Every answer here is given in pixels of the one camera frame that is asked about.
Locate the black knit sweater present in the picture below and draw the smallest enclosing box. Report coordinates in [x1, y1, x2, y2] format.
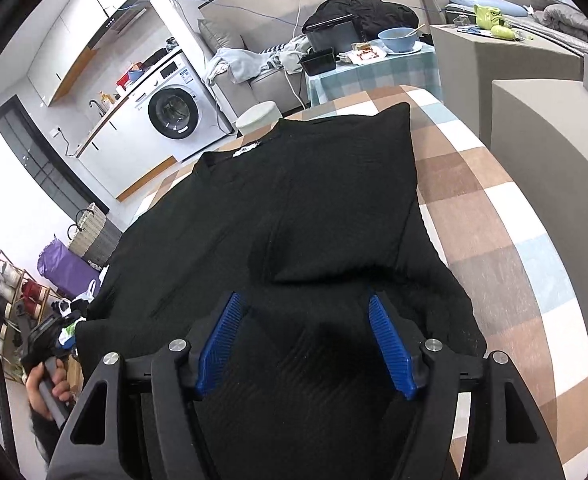
[77, 103, 487, 479]

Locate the light blue clothes pile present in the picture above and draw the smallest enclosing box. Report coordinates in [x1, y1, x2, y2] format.
[205, 48, 280, 86]

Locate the person's left hand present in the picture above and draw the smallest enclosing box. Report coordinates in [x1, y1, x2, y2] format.
[26, 359, 74, 422]

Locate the purple bag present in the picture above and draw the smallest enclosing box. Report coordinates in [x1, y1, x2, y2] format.
[37, 237, 99, 299]

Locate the shoe rack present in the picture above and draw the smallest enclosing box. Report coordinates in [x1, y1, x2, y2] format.
[0, 249, 62, 382]

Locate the woven laundry basket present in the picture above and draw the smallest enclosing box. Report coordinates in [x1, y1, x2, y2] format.
[67, 203, 123, 268]

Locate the checkered tablecloth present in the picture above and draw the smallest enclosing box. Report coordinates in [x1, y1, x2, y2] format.
[138, 84, 588, 470]

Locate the white round stool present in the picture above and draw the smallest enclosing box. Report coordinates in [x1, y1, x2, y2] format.
[235, 101, 282, 136]

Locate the white washing machine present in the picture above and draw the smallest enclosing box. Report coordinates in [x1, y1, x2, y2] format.
[128, 51, 233, 162]

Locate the low beige cabinet step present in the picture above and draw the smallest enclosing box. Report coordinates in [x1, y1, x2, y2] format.
[489, 78, 588, 378]

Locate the grey sofa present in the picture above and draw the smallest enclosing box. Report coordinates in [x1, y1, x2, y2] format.
[198, 18, 311, 116]

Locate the green checkered side table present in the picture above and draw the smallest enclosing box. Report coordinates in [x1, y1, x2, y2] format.
[306, 41, 442, 106]

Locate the small black tray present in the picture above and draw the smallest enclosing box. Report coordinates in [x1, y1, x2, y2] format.
[300, 48, 336, 77]

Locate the beige cabinet block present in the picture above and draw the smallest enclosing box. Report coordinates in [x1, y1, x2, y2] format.
[431, 25, 583, 146]

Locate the blue plastic bowl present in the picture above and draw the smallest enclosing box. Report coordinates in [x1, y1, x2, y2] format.
[379, 27, 417, 53]

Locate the black storage bin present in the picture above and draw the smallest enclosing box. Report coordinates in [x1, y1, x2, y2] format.
[303, 14, 361, 54]

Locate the range hood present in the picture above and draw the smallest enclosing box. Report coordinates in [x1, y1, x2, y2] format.
[88, 0, 151, 51]

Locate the black jacket pile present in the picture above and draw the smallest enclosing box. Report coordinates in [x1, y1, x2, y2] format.
[303, 0, 420, 40]

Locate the green plush toy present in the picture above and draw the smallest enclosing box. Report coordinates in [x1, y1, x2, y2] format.
[474, 4, 517, 41]

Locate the blue pillow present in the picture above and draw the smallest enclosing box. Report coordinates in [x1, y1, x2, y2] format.
[449, 0, 528, 18]

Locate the grey blanket pile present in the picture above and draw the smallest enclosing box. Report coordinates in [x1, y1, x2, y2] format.
[530, 0, 588, 42]

